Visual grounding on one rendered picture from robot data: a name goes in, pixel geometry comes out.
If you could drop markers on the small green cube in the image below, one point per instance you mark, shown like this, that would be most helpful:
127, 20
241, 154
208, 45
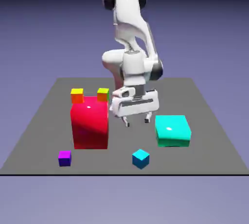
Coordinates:
103, 94

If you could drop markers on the large teal box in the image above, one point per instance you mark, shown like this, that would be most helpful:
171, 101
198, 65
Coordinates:
172, 130

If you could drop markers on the large red box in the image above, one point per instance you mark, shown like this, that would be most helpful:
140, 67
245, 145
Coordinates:
89, 124

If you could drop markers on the small yellow cube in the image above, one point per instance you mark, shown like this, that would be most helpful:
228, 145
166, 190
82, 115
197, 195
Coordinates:
77, 95

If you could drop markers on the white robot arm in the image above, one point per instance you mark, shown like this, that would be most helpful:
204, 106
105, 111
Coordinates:
134, 68

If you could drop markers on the small purple cube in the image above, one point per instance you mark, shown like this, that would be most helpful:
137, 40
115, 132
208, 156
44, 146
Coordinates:
64, 158

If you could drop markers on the small cyan cube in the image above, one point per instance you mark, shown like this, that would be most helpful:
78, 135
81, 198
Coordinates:
140, 158

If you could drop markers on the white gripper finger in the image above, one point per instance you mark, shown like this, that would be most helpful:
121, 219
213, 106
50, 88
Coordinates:
148, 117
126, 121

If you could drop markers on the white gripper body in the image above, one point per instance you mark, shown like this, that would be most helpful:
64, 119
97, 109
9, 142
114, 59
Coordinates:
136, 107

